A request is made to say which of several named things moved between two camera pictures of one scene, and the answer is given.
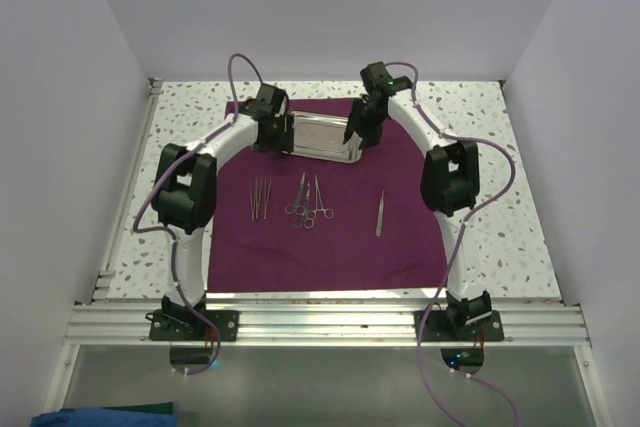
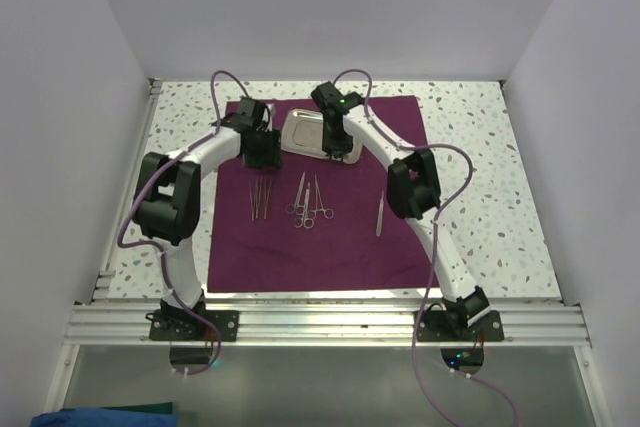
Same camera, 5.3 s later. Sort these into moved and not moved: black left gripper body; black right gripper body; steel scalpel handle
Moved: black right gripper body; black left gripper body
Not moved: steel scalpel handle
